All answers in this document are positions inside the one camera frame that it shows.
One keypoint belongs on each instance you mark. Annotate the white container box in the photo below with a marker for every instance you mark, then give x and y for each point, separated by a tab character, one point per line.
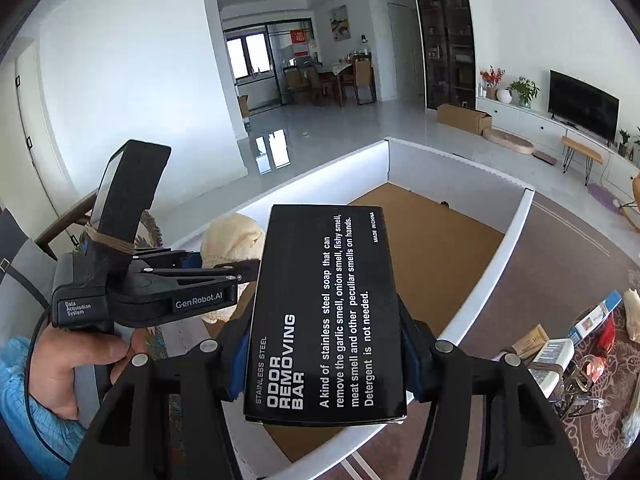
440	240

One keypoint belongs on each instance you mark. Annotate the round beige floor cushion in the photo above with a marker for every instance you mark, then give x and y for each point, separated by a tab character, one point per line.
507	139

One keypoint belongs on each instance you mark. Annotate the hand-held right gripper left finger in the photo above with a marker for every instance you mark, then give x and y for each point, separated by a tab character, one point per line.
235	360

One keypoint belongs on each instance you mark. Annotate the red flower arrangement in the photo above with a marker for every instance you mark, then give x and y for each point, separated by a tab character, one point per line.
492	77

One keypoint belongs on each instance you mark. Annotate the dark glass display cabinet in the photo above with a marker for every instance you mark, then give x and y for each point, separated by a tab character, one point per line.
445	35

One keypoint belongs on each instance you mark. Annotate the dining table with chairs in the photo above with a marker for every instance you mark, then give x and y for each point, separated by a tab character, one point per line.
350	75

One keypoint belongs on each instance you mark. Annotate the grey cushion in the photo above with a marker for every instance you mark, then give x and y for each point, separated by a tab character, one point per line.
20	285

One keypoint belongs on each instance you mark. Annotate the blue and white box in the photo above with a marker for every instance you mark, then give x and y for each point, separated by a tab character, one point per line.
595	317

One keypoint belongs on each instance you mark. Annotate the red paper door decoration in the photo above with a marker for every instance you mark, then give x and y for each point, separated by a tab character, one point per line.
299	39

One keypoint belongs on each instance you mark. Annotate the person's left hand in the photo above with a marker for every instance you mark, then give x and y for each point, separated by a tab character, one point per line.
75	360

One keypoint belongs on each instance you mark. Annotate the white television cabinet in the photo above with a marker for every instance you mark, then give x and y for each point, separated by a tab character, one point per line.
520	120

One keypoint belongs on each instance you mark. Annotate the purple round mat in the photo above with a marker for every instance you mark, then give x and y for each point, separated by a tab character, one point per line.
602	196

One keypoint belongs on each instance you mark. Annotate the cream knitted cloth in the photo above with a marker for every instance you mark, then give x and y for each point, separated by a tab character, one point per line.
230	235
632	305

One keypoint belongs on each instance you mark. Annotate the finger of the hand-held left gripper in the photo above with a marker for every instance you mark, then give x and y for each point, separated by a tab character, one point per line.
240	269
192	261

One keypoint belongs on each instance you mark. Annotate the wooden bench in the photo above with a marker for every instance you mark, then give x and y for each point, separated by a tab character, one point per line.
580	146

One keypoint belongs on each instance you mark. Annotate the flat screen television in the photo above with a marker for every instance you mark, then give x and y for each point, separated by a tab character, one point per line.
582	105

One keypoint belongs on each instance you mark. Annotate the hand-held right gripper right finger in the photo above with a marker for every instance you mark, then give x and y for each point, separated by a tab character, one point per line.
414	360

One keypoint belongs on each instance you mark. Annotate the wall painting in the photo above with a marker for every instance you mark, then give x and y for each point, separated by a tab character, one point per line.
339	22

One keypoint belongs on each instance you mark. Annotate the red snack packet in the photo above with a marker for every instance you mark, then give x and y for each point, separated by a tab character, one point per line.
607	335

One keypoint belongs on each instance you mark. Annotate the small potted plant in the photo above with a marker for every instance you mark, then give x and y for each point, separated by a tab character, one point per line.
623	140

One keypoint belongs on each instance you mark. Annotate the wooden chair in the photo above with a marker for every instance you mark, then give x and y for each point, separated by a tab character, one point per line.
65	220

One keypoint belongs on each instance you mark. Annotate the green potted plant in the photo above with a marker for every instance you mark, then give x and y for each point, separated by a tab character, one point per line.
523	89

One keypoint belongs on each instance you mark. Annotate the brown packet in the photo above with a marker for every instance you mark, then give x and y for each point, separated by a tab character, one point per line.
530	342

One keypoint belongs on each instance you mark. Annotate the white vase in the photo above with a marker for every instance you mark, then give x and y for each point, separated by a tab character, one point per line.
503	96

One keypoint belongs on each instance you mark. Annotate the person's left forearm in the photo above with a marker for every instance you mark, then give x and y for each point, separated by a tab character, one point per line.
30	425

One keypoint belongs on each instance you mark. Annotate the black cardboard box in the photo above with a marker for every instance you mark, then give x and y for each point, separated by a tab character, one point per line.
325	310

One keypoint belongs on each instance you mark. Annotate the orange red packet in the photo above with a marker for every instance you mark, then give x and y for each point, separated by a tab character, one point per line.
592	367

